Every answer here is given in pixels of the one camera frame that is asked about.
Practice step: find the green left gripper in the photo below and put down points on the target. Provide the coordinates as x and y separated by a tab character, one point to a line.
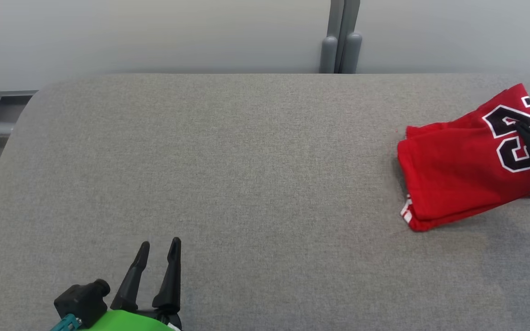
127	322

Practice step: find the red white sports jersey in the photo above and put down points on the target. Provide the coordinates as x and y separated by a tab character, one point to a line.
453	174

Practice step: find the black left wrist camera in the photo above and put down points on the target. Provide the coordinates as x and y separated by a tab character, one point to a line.
81	301

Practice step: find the grey partition post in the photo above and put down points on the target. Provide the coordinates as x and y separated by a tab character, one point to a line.
352	50
328	55

